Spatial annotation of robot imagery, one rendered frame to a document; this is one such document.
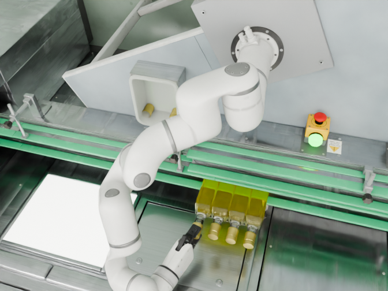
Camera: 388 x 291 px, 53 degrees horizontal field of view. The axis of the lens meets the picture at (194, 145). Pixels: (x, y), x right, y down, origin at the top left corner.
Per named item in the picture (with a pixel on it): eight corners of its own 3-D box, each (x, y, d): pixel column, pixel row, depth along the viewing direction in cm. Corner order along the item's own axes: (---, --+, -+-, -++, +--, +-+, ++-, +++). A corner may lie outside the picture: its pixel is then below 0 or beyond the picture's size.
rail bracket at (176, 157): (182, 154, 143) (171, 180, 135) (179, 121, 131) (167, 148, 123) (190, 156, 142) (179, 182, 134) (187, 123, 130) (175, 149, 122)
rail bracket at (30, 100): (43, 107, 164) (11, 145, 150) (29, 75, 152) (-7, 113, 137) (53, 109, 163) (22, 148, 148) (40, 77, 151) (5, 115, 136)
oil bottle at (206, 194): (209, 171, 146) (193, 218, 133) (209, 161, 142) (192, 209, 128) (224, 174, 145) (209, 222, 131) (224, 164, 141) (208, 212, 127)
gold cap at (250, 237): (245, 235, 126) (242, 247, 123) (245, 230, 124) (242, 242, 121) (256, 238, 125) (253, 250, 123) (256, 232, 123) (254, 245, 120)
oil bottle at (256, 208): (255, 180, 142) (243, 230, 129) (256, 171, 138) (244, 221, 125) (271, 183, 141) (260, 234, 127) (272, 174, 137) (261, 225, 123)
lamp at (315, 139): (307, 140, 128) (306, 146, 126) (309, 130, 125) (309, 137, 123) (321, 143, 127) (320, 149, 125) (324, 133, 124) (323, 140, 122)
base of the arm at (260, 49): (224, 32, 113) (213, 61, 102) (264, 15, 106) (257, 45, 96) (246, 74, 121) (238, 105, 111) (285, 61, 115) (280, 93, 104)
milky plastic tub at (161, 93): (145, 108, 150) (137, 123, 145) (137, 60, 134) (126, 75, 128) (188, 116, 147) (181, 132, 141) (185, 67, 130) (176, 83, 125)
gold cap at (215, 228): (211, 227, 129) (207, 238, 126) (211, 221, 126) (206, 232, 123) (221, 229, 128) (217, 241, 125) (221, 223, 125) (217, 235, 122)
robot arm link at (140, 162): (160, 112, 99) (107, 133, 98) (170, 128, 87) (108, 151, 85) (177, 159, 104) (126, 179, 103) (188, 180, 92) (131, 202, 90)
